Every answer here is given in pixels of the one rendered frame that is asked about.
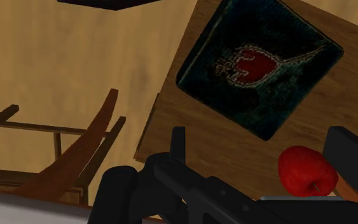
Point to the red apple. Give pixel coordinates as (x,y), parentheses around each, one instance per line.
(304,172)

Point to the dark square plate, red motif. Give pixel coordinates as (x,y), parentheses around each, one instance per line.
(259,102)

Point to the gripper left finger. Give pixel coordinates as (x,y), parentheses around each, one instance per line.
(178,192)

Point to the small wooden table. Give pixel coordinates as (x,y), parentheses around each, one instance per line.
(197,139)

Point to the brown wooden chair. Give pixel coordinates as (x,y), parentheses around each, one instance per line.
(73,155)

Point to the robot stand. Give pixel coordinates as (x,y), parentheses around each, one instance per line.
(110,3)

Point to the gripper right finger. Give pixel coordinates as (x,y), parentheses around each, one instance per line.
(353,161)

